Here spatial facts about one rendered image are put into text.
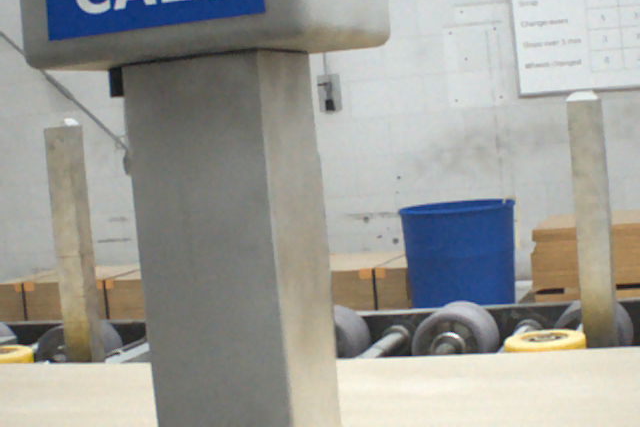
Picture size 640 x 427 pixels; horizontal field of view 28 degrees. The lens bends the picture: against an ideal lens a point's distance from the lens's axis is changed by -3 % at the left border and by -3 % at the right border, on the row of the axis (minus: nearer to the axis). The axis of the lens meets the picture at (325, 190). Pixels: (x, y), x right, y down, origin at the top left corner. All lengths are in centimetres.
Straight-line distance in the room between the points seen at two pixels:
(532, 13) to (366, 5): 720
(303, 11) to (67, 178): 130
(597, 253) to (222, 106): 110
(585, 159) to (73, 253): 61
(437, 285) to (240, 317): 560
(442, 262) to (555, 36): 206
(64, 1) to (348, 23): 6
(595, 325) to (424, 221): 449
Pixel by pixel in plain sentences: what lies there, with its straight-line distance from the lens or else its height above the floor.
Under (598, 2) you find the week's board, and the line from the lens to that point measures 746.
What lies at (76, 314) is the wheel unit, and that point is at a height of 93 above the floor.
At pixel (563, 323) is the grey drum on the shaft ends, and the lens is 178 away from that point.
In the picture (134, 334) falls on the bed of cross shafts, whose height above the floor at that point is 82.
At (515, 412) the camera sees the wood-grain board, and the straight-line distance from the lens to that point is 101.
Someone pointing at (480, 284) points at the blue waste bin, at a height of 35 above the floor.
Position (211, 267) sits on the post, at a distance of 30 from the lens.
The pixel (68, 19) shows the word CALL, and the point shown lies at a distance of 29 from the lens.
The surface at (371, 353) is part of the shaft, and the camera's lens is 180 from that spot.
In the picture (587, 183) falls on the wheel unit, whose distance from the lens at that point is 138.
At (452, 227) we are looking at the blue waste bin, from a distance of 582.
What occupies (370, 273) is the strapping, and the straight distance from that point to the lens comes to 641.
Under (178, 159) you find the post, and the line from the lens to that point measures 30.
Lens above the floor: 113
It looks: 3 degrees down
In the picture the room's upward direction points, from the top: 5 degrees counter-clockwise
